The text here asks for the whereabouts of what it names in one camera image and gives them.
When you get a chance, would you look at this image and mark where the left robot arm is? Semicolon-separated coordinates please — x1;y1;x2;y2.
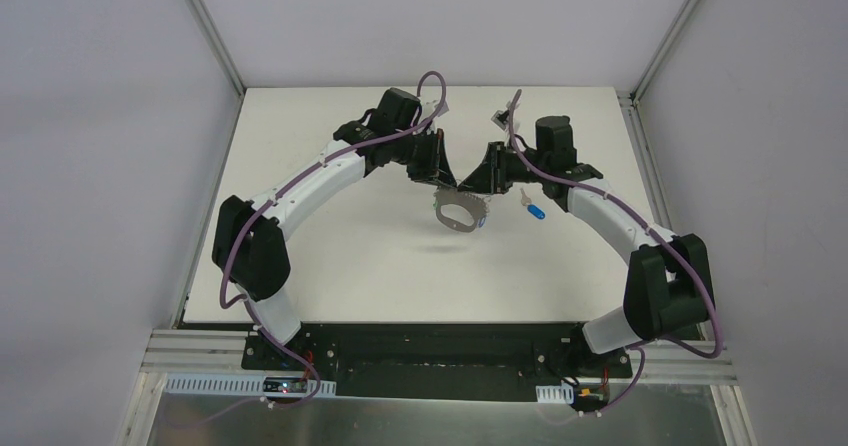
211;87;456;371

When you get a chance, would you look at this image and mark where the blue tagged key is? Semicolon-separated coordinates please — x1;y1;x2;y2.
520;188;546;220

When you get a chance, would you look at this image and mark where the keyring with keys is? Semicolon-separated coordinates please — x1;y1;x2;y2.
433;188;489;233

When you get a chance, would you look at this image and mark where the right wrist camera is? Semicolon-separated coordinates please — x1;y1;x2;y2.
491;109;518;131

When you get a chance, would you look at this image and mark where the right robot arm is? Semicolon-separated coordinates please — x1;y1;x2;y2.
459;110;716;376

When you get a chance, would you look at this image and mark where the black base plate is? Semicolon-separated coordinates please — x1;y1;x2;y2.
241;322;632;402

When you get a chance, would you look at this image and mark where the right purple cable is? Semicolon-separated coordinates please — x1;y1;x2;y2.
504;89;725;418

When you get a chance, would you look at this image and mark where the aluminium frame rail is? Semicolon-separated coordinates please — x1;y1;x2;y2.
141;329;249;372

